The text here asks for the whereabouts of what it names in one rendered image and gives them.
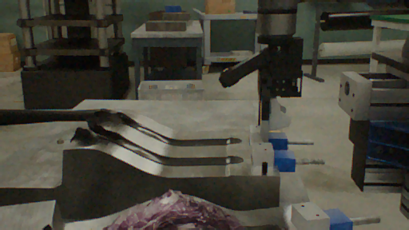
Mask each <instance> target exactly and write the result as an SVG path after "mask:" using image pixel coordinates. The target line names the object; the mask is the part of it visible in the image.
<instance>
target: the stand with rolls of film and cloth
mask: <svg viewBox="0 0 409 230"><path fill-rule="evenodd" d="M321 8H322V3H316V20H315V30H314V40H313V54H312V74H309V73H304V76H305V77H308V78H311V79H313V80H315V81H319V82H324V79H323V78H319V77H317V76H316V66H317V56H318V52H320V56H321V57H326V56H342V55H357V54H371V48H372V42H335V43H321V44H320V48H319V49H318V46H319V37H320V28H321V30H322V31H333V30H373V29H374V28H375V26H371V19H370V15H408V14H409V10H357V11H324V12H323V13H322V14H321ZM404 43H405V40H393V41H380V44H379V51H402V48H403V44H404Z"/></svg>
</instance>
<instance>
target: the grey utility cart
mask: <svg viewBox="0 0 409 230"><path fill-rule="evenodd" d="M193 11H195V12H196V13H197V14H198V18H200V25H201V29H202V31H203V34H204V37H203V38H202V47H201V73H202V74H207V73H208V67H209V65H208V64H211V63H213V62H223V63H224V62H235V63H236V61H244V60H245V59H247V58H250V57H251V56H244V57H229V54H230V52H218V53H210V22H219V21H255V34H254V51H252V55H253V54H256V53H257V52H259V51H260V44H258V43H257V36H259V34H257V33H256V20H257V14H244V12H243V13H235V14H205V13H201V12H200V11H198V10H196V9H193ZM265 47H268V45H265V44H261V50H262V49H263V48H265Z"/></svg>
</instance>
